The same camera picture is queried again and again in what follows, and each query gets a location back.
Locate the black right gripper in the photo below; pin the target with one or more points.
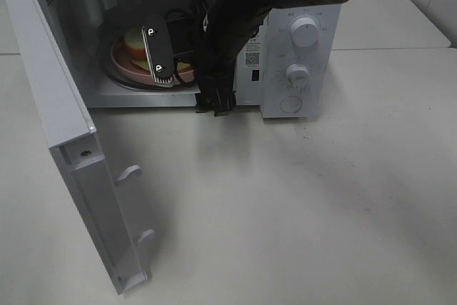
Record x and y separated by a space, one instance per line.
213 78

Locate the sandwich with lettuce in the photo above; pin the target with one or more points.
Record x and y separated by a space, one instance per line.
134 44

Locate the white timer knob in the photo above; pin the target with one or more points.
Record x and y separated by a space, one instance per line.
298 76

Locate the round white door button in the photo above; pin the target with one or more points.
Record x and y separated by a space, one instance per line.
291 104

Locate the pink round plate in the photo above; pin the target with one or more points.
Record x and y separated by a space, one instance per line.
132 72

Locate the white microwave door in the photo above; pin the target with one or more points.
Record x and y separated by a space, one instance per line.
74 144

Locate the white microwave oven body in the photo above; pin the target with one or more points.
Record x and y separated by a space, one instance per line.
82 54

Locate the upper white power knob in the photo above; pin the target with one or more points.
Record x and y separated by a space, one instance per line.
304 31

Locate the glass microwave turntable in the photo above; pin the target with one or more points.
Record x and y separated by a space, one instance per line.
184 72

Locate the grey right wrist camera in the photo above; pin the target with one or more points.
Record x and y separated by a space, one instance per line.
160 37

